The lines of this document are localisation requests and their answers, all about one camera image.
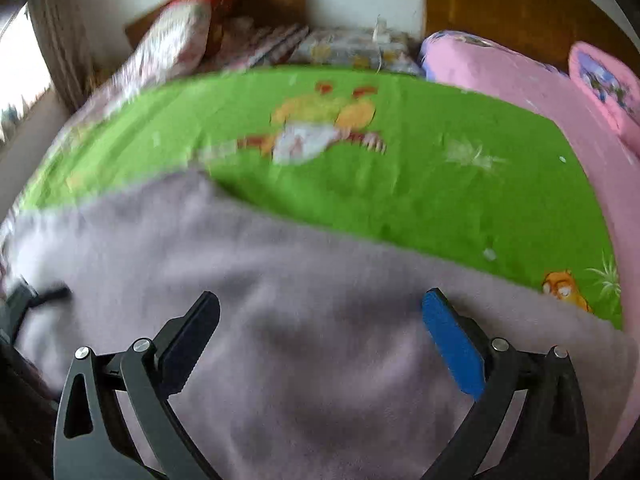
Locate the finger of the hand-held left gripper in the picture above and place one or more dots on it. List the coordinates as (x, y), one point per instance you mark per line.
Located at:
(30, 300)

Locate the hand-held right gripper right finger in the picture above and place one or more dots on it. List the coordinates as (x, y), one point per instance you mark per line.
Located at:
(452, 345)

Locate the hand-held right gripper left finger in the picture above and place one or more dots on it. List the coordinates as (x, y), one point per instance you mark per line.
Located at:
(186, 345)

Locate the green printed blanket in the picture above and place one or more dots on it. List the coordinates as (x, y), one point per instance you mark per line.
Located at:
(425, 200)

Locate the brown patterned curtain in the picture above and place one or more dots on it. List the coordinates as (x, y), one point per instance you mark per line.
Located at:
(62, 40)

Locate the pink bed sheet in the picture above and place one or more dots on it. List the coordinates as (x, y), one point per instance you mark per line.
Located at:
(530, 90)

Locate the pink and white patterned quilt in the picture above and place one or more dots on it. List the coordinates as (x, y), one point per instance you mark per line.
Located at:
(165, 40)

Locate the folded pink quilt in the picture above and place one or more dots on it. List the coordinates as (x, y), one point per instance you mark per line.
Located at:
(600, 80)

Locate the checked bed sheet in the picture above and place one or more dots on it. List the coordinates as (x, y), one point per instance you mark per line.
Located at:
(265, 45)

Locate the nightstand with patterned cloth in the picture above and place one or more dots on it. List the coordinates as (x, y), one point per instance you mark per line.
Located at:
(345, 50)

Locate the tall ribbed wooden headboard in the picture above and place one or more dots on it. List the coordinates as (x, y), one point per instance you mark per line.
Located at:
(515, 5)

